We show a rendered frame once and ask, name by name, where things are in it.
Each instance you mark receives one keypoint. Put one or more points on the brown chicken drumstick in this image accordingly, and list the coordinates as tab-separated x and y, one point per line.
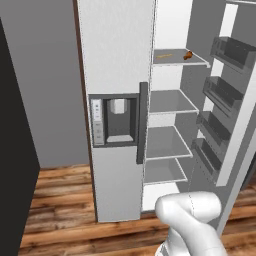
188	55

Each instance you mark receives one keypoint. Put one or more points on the white side-by-side fridge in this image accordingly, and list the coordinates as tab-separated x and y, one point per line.
168	23

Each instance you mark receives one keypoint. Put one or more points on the grey fridge shelf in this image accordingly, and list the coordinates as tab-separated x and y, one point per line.
175	60
165	141
170	101
163	170

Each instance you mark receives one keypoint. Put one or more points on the flat yellow food item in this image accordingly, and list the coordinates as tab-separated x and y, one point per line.
164	55

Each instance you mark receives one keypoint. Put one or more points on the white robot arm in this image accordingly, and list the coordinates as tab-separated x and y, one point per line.
190	220

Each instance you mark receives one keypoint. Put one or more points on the grey fridge door with bins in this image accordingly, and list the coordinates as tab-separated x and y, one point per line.
241	133

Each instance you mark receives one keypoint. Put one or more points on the white fridge door with dispenser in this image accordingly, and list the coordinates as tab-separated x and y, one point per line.
115	46

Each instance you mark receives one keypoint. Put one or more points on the black cabinet side panel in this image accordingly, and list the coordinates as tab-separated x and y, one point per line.
15	150

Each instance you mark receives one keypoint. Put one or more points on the grey door bin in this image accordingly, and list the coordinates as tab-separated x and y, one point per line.
213	128
233	51
221	93
207	155

